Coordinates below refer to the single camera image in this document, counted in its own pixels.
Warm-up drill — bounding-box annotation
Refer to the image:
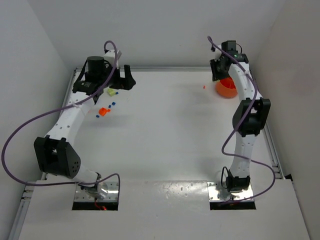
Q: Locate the yellow-green lego brick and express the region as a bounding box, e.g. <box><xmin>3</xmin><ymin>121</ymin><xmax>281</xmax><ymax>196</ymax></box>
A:
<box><xmin>107</xmin><ymin>88</ymin><xmax>117</xmax><ymax>97</ymax></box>

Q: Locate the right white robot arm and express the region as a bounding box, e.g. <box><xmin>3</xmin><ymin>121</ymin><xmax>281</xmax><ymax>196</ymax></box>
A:
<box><xmin>210</xmin><ymin>40</ymin><xmax>271</xmax><ymax>192</ymax></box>

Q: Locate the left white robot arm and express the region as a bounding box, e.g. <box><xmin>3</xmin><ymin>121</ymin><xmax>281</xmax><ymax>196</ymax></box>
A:
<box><xmin>33</xmin><ymin>55</ymin><xmax>136</xmax><ymax>194</ymax></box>

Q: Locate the orange round divided container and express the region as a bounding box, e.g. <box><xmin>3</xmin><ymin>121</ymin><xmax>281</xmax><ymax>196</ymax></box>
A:
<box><xmin>215</xmin><ymin>77</ymin><xmax>238</xmax><ymax>99</ymax></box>

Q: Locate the orange lego piece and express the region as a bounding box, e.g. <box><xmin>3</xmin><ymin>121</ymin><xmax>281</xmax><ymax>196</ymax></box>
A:
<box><xmin>98</xmin><ymin>107</ymin><xmax>111</xmax><ymax>117</ymax></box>

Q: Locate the white front cover board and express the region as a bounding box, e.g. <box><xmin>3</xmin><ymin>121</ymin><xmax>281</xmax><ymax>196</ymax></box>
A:
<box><xmin>19</xmin><ymin>180</ymin><xmax>309</xmax><ymax>240</ymax></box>

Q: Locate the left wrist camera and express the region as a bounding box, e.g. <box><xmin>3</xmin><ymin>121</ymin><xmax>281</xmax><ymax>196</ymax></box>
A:
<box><xmin>103</xmin><ymin>49</ymin><xmax>122</xmax><ymax>64</ymax></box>

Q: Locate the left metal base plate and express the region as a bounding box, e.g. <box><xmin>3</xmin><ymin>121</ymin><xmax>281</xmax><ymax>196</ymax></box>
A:
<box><xmin>74</xmin><ymin>181</ymin><xmax>119</xmax><ymax>203</ymax></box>

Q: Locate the metal base plate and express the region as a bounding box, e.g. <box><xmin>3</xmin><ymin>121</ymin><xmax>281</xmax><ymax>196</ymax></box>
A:
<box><xmin>74</xmin><ymin>181</ymin><xmax>119</xmax><ymax>203</ymax></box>
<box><xmin>207</xmin><ymin>182</ymin><xmax>255</xmax><ymax>203</ymax></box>

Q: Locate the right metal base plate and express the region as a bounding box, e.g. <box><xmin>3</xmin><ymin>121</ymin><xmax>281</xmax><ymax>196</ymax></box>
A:
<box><xmin>207</xmin><ymin>182</ymin><xmax>255</xmax><ymax>203</ymax></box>

